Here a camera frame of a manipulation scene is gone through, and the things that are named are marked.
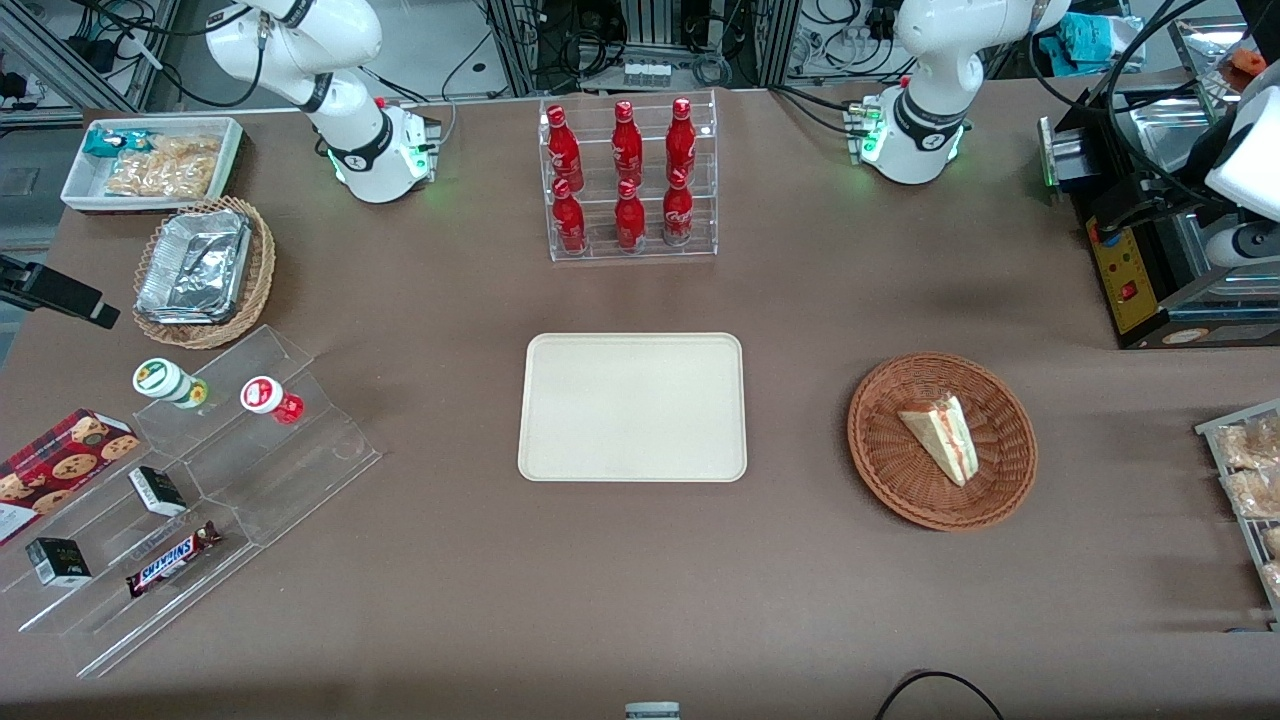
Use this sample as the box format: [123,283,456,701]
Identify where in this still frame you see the beige plastic tray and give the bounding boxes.
[517,332,748,484]

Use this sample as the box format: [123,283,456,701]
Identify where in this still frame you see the black machine yellow panel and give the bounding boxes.
[1040,85,1280,351]

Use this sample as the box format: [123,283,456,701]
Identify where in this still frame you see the steel shelf rack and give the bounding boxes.
[1168,18,1280,123]

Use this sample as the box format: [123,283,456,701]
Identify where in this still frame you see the clear acrylic stepped stand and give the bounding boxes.
[0,323,383,679]

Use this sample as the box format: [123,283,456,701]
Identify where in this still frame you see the oval light wicker basket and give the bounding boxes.
[132,196,277,350]

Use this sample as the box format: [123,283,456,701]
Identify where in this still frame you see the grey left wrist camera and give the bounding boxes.
[1205,222,1280,269]

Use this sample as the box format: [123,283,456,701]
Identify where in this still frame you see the red cookie box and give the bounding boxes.
[0,408,141,546]

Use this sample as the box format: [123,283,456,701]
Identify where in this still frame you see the stacked aluminium foil trays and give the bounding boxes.
[135,208,253,326]

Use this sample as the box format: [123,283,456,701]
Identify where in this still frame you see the Snickers chocolate bar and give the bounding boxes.
[125,520,223,599]

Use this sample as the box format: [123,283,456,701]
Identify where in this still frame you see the green-lid white cup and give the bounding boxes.
[133,357,211,411]

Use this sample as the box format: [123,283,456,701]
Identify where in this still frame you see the white rectangular snack tray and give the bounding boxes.
[60,116,245,214]

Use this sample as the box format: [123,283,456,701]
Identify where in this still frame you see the aluminium frame with cables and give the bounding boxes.
[0,0,183,113]

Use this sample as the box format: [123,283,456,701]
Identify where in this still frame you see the round brown wicker basket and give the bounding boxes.
[847,352,1039,532]

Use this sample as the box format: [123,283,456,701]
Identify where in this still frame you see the teal plastic bag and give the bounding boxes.
[1038,14,1131,73]

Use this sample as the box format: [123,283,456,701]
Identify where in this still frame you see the teal snack packet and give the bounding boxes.
[82,128,151,159]

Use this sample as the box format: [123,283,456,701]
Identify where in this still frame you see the small black box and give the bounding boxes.
[128,465,188,518]
[25,537,93,587]

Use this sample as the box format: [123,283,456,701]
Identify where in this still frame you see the grey wire bread tray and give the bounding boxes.
[1195,400,1280,631]

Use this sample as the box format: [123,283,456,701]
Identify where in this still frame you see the black cable loop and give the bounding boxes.
[875,670,1006,720]

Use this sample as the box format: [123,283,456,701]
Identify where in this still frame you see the black clamp-mounted device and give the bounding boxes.
[0,254,121,330]

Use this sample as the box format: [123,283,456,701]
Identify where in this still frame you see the clear acrylic bottle rack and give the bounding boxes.
[538,90,719,264]

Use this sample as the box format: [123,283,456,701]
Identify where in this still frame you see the red cola bottle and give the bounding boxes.
[662,168,694,246]
[667,97,697,183]
[612,100,644,186]
[552,178,588,253]
[614,180,647,251]
[545,105,584,191]

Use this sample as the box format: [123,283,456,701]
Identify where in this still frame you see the bag of beige crackers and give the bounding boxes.
[105,135,221,199]

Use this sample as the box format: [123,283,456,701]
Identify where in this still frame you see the triangle sandwich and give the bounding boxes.
[897,393,979,488]

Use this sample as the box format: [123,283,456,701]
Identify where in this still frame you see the red-lid white cup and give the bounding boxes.
[240,375,305,425]

